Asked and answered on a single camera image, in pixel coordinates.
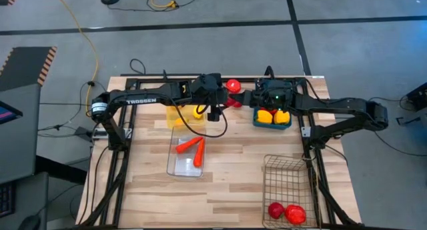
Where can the black aluminium table frame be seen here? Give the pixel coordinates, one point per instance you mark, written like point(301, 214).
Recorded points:
point(121, 190)

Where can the black computer mouse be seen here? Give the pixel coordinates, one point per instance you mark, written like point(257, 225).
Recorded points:
point(29, 223)

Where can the black keyboard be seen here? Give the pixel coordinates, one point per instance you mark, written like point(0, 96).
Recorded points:
point(6, 203)

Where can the yellow toy lemon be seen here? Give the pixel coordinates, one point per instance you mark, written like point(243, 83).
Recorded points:
point(197, 114)

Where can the clear plastic bin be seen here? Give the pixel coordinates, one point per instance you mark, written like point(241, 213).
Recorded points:
point(183, 166)

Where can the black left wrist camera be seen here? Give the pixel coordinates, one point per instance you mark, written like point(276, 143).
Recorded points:
point(213, 114)

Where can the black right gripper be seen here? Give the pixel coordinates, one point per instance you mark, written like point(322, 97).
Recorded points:
point(272, 96)

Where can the grey cabinet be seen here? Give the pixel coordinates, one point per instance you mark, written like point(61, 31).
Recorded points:
point(18, 136)

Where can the teal fabric basket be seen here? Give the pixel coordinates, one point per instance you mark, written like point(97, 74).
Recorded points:
point(272, 126)

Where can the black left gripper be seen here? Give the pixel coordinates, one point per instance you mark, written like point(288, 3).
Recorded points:
point(208, 88)

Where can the orange-yellow toy bell pepper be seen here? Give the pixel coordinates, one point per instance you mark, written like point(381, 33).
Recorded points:
point(264, 117)

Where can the black floor mat orange stripes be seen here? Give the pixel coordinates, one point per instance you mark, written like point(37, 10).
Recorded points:
point(23, 66)

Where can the yellow toy bell pepper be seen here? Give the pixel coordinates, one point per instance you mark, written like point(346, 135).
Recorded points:
point(282, 117)

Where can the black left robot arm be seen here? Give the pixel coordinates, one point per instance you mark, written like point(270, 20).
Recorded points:
point(140, 98)

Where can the black equipment box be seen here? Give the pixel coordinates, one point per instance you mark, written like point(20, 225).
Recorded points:
point(418, 96)

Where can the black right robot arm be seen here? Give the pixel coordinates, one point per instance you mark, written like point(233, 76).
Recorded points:
point(350, 106)

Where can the translucent yellow plastic bin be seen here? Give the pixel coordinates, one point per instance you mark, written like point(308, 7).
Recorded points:
point(173, 115)

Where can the red toy bell pepper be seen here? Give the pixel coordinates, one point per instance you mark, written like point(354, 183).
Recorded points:
point(272, 112)

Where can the red toy strawberry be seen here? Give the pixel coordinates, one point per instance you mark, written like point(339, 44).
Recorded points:
point(276, 210)

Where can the toy orange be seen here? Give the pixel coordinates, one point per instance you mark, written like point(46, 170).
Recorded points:
point(180, 122)

